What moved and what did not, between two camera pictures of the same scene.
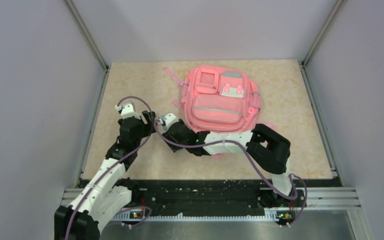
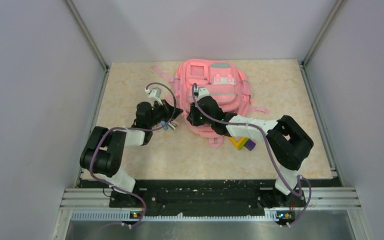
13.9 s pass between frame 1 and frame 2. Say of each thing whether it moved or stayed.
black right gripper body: moved
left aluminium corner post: stayed
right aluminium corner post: stayed
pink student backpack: moved
